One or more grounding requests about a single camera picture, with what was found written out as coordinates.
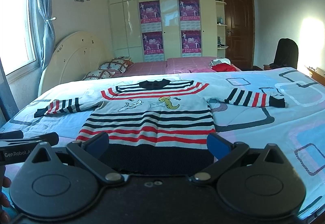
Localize purple poster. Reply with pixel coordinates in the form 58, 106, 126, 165
142, 31, 164, 62
181, 30, 202, 57
139, 0, 162, 33
179, 0, 200, 30

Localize checkered pillow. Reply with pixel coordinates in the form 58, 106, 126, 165
99, 57, 133, 73
82, 69, 121, 80

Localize blue curtain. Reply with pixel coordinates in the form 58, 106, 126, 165
37, 0, 56, 70

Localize purple poster lower right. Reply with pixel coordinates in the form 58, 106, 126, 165
181, 30, 202, 57

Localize purple poster upper left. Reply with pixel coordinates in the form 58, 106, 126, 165
139, 0, 162, 33

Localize striped children's sweater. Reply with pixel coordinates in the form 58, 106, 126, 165
34, 79, 285, 175

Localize person's left hand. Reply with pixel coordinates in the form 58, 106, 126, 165
0, 166, 12, 223

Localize purple poster lower left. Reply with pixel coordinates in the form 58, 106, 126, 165
142, 31, 164, 62

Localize wooden bedside table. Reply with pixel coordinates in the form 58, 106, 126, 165
306, 67, 325, 86

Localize checkered pillow far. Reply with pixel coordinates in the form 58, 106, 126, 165
99, 57, 133, 73

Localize red garment on bed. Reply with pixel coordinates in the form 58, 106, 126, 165
211, 63, 237, 72

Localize cream glossy wardrobe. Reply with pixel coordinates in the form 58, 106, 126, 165
105, 0, 266, 62

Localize white patterned garment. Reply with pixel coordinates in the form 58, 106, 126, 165
209, 58, 231, 68

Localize brown wooden door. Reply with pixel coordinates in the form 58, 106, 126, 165
224, 0, 255, 70

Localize bright window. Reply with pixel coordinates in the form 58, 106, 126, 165
1, 0, 39, 79

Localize checkered pillow near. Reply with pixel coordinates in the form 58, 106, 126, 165
82, 69, 121, 80

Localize purple poster upper right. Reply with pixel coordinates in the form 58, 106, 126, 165
179, 0, 200, 30

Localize cream wooden headboard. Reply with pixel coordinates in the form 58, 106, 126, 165
38, 31, 114, 95

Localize corner wall shelves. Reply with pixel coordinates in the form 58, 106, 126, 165
215, 0, 228, 58

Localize black chair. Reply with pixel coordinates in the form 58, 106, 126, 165
263, 38, 299, 70

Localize patterned white bed sheet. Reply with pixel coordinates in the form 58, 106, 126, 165
1, 68, 324, 223

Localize pink bed cover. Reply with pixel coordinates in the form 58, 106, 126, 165
114, 57, 216, 77

